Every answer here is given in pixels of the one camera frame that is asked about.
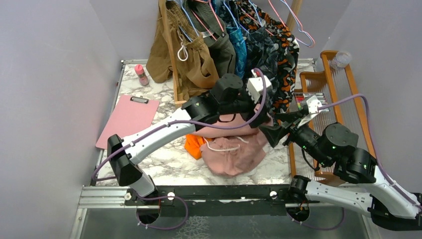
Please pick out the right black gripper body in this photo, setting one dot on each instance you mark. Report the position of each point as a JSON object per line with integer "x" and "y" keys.
{"x": 303, "y": 137}

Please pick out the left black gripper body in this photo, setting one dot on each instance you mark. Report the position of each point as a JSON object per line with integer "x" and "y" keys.
{"x": 243, "y": 103}

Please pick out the pink shorts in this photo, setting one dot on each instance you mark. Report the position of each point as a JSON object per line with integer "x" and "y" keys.
{"x": 232, "y": 152}

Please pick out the pink wire hanger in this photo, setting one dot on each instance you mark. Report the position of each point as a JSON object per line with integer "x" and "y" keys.
{"x": 293, "y": 20}

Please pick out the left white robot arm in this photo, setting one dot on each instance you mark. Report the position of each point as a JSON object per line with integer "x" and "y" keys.
{"x": 206, "y": 110}

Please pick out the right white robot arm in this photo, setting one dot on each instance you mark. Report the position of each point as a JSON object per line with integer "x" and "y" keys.
{"x": 337, "y": 147}

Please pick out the dark leaf print shorts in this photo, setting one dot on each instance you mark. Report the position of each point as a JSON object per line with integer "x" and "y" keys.
{"x": 261, "y": 51}

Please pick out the blue patterned hanging shorts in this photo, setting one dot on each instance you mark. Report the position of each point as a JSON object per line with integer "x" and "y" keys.
{"x": 225, "y": 12}

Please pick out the orange camo hanging shorts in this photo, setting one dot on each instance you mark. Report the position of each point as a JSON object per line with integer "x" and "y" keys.
{"x": 282, "y": 95}

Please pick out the dark green hanging shorts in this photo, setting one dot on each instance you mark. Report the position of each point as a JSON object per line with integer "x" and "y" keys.
{"x": 214, "y": 33}

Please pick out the coloured marker set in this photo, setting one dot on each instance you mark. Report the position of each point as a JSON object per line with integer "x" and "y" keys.
{"x": 299, "y": 97}

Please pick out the clear plastic cup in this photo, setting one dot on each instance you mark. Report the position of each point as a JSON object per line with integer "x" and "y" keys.
{"x": 340, "y": 60}

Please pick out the pink bottle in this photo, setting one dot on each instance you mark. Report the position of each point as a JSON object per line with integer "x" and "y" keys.
{"x": 143, "y": 79}

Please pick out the pink clipboard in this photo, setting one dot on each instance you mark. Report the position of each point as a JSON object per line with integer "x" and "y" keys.
{"x": 131, "y": 115}

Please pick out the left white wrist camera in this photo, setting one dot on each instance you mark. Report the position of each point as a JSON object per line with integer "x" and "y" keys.
{"x": 258, "y": 85}

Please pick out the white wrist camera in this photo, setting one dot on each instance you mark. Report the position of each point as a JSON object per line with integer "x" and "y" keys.
{"x": 258, "y": 85}
{"x": 310, "y": 109}

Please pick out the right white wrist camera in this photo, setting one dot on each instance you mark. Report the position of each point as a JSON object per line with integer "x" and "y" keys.
{"x": 310, "y": 109}

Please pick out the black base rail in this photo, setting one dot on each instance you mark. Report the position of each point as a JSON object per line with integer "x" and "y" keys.
{"x": 213, "y": 201}

